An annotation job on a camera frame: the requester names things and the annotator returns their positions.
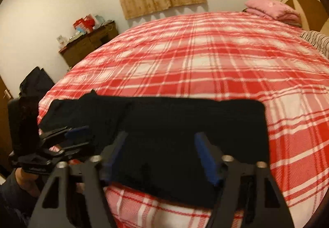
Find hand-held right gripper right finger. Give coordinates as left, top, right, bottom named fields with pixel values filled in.
left=195, top=132, right=295, bottom=228

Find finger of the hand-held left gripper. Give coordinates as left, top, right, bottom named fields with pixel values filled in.
left=39, top=126, right=90, bottom=144
left=42, top=136, right=96, bottom=161

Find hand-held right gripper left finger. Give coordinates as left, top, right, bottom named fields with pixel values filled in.
left=29, top=132, right=128, bottom=228

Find black pants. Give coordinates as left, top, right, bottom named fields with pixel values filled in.
left=38, top=89, right=270, bottom=209

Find person's left forearm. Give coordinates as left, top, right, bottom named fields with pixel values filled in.
left=0, top=168, right=49, bottom=228

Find brown wooden door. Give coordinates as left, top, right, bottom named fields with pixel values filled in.
left=0, top=74, right=14, bottom=177

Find black bag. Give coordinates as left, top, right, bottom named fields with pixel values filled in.
left=19, top=66, right=56, bottom=99

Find brown wooden dresser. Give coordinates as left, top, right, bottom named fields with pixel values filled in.
left=59, top=21, right=119, bottom=68

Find red plaid bed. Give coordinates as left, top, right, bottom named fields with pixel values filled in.
left=37, top=11, right=329, bottom=228

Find white and teal bag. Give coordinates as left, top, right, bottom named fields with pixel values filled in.
left=91, top=14, right=106, bottom=27

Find striped pillow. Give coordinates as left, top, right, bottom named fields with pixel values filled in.
left=299, top=30, right=329, bottom=59

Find pink folded blanket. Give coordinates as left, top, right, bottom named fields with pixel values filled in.
left=243, top=0, right=301, bottom=24

